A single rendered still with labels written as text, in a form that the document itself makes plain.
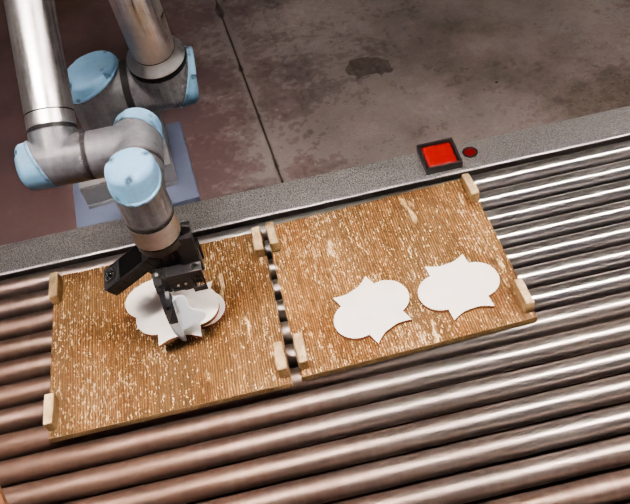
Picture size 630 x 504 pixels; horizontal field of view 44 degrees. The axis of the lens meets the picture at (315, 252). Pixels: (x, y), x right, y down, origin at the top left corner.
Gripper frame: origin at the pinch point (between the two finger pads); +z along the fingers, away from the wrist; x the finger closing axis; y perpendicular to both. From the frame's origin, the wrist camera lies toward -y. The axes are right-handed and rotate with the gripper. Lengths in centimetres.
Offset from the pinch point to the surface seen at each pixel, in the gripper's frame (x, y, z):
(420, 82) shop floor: 165, 89, 98
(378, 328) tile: -10.8, 33.2, 3.0
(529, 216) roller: 9, 67, 7
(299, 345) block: -11.8, 19.5, 1.2
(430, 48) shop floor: 186, 99, 98
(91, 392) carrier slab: -9.7, -16.7, 3.9
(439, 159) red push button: 27, 55, 5
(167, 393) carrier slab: -13.3, -3.8, 3.9
